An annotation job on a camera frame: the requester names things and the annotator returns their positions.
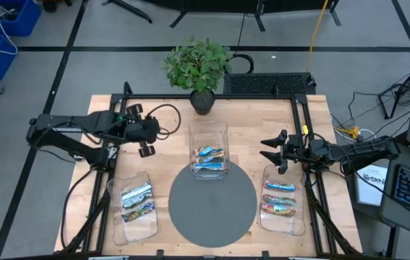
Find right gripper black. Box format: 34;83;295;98
259;129;313;176

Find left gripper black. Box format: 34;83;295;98
124;103;162;159

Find blue granola bar red ends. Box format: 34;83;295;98
264;181;296;193

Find green and blue granola bar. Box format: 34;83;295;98
262;194;298;207

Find white and blue granola bar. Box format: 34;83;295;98
120;182;153;199

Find blue granola bar orange ends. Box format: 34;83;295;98
194;145;224;157

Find dark green granola bar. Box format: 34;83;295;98
121;201;156;224

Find clear plastic bin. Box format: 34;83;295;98
106;170;160;246
189;119;232;181
258;165;307;238

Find yellow power plug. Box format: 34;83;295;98
336;126;362;140

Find green potted plant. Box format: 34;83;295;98
163;35;234;116

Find round grey woven placemat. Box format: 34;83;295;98
168;160;258;249

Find white printed sheet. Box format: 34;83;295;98
355;164;389;207

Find black pole stand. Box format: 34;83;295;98
101;0;153;25

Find grey keyboard tray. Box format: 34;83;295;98
380;143;410;243

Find black partition screen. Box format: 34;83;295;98
142;0;343;33

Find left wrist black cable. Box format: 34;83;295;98
145;103;183;141

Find black metal rig frame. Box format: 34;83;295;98
54;81;363;256

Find black floor cable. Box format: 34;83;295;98
347;90;410;128

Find black looped cable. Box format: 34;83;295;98
226;14;255;75

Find white looped cable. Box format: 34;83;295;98
358;128;378;144

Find black arm base cable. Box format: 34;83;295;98
61;168;95;250

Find yellow hanging cable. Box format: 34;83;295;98
306;0;330;73

